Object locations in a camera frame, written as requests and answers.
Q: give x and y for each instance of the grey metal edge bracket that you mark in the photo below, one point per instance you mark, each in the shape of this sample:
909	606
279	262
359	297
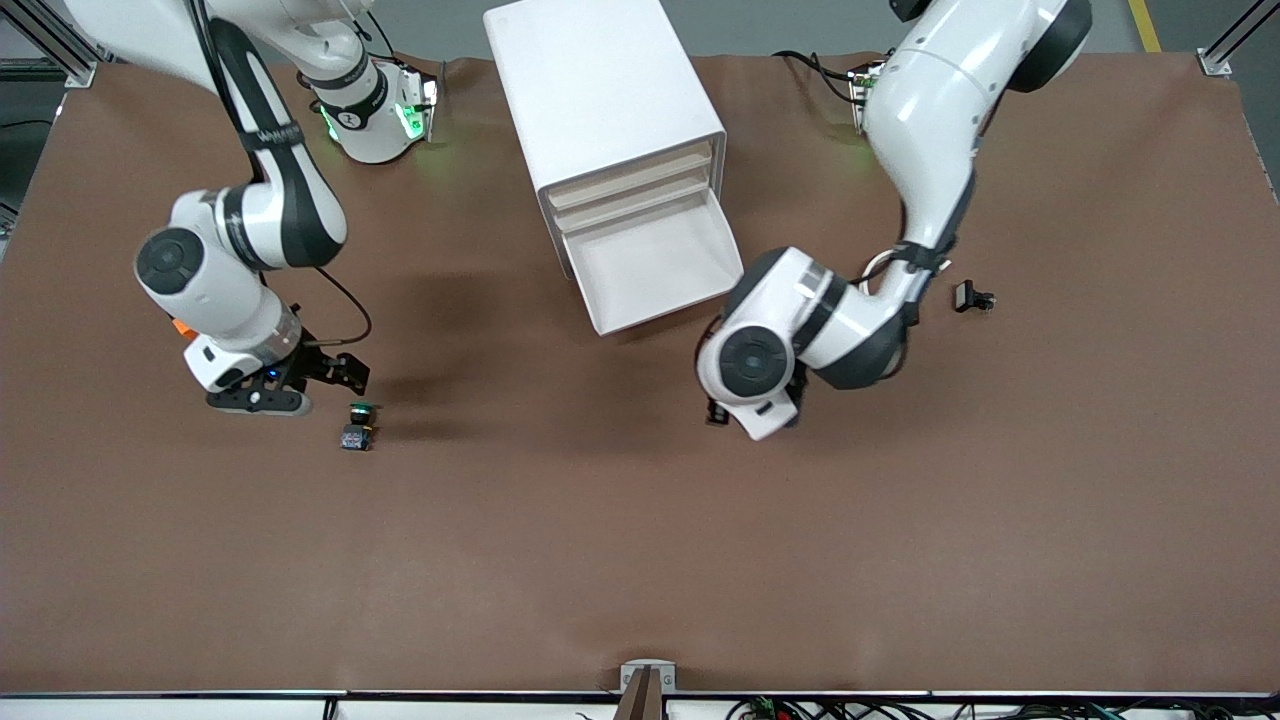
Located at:
648	668

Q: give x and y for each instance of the aluminium frame profile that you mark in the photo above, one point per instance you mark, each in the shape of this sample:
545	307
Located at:
50	45
1235	45

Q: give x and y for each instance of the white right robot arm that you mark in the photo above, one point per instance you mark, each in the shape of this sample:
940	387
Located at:
215	290

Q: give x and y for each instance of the white plastic drawer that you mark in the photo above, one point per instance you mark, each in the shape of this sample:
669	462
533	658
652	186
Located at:
640	205
630	180
650	265

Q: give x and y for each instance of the orange and black box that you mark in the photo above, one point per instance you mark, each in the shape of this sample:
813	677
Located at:
181	327

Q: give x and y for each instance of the small black switch part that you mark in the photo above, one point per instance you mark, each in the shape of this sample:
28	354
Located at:
968	296

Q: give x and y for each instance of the brown wedge post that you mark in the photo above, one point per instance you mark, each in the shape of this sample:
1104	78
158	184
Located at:
645	700

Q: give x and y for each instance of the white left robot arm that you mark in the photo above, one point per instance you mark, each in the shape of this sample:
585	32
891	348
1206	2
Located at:
930	110

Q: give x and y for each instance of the white curved plastic clip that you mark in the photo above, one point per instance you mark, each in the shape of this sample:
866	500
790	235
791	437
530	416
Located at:
873	272

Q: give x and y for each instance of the white table edge rail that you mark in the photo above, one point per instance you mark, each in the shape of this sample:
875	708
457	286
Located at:
200	706

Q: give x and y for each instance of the brown table mat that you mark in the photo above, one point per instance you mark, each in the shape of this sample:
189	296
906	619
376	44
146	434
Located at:
600	540

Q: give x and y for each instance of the green push button switch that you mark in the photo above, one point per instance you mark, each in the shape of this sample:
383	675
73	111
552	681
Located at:
357	425

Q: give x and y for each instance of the white drawer cabinet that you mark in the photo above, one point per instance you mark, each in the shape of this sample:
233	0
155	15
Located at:
600	90

